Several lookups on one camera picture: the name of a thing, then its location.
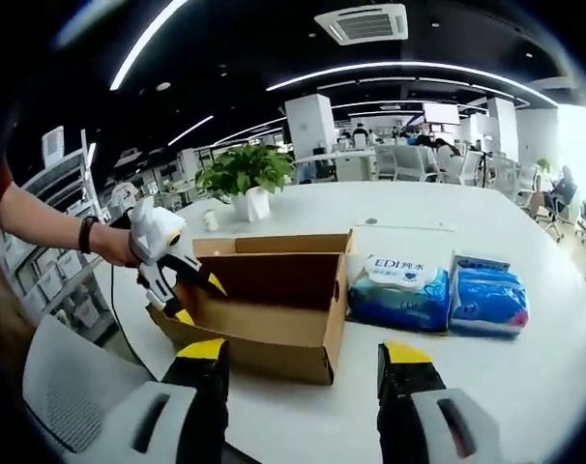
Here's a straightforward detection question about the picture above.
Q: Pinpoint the ceiling air conditioner vent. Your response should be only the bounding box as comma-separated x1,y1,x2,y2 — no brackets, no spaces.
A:
314,3,409,47

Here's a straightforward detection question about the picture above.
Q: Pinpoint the grey metal storage shelf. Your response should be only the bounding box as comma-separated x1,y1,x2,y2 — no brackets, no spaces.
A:
2,128,115,334

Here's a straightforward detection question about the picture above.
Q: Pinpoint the row of white office chairs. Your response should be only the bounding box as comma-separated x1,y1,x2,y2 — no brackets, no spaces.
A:
374,142,586,243

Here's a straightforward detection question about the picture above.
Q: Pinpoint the blue soft tissue pack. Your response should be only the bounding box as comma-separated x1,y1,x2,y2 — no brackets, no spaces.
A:
448,249,530,337

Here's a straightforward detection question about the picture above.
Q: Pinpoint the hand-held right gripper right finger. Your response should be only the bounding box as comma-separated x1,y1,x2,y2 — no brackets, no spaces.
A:
376,337,507,464

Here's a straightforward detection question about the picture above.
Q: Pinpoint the green plant in white pot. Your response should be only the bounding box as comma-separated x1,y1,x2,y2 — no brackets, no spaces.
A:
194,143,294,223

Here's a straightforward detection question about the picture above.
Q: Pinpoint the black wristband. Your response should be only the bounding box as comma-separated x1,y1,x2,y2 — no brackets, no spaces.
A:
78,216,101,255

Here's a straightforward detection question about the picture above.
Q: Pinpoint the large wall display screen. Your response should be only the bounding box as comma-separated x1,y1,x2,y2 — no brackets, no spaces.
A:
422,101,461,125

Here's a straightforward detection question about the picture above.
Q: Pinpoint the brown cardboard shoe box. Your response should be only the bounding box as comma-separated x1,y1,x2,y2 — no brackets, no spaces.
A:
145,228,356,387

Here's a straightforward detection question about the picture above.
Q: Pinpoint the white office desk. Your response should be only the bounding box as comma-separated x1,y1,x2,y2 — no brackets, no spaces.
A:
292,149,376,184

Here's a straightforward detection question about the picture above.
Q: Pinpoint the white table socket panel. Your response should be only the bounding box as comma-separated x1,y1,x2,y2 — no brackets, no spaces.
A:
354,217,456,233

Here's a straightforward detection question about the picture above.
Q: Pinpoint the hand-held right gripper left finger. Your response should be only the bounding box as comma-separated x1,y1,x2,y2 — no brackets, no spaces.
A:
109,336,232,464

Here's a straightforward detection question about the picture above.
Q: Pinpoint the white mesh office chair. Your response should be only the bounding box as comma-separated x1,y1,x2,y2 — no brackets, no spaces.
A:
22,313,159,453

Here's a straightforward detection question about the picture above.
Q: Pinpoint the person's left hand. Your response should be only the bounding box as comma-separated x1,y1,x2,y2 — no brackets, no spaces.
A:
102,222,144,272

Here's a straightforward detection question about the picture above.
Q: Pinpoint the blue wipes pack white lid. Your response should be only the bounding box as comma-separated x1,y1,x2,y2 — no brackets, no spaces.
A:
346,251,452,334

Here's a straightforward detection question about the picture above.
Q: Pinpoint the straight ceiling light strip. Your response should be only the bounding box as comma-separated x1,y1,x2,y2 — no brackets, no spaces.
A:
109,0,190,92

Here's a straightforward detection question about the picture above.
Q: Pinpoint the curved ceiling light strip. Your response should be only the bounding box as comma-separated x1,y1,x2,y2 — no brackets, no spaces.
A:
266,61,561,106

